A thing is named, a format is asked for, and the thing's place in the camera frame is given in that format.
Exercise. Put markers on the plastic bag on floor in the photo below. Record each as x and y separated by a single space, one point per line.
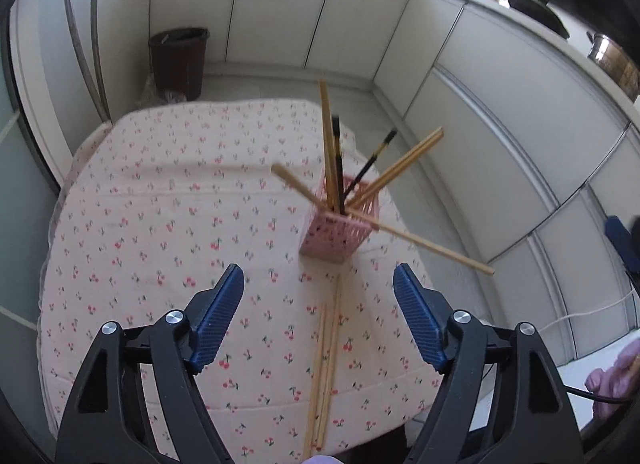
152 97

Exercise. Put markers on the grey-handled mop pole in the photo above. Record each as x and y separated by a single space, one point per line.
104 111

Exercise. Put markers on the cherry print tablecloth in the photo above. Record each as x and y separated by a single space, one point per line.
168 200

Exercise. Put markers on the pink perforated utensil holder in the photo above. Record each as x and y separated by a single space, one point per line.
332 240

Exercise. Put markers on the black wok pan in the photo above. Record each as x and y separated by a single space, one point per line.
540 11

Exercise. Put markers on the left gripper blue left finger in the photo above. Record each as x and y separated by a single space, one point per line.
210 314

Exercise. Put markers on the dark brown trash bin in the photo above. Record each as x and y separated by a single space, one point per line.
178 59

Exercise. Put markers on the hand in pink glove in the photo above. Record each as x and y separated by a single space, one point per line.
619 381

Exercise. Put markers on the black gold-banded chopstick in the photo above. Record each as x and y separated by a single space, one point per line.
336 131

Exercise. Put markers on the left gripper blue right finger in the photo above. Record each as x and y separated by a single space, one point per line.
426 312

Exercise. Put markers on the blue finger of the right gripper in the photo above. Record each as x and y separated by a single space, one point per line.
626 242

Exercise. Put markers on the bamboo chopstick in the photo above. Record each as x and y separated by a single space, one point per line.
400 164
405 169
315 386
328 145
426 244
291 180
327 385

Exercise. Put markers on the stainless steel pot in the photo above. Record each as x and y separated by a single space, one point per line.
615 62

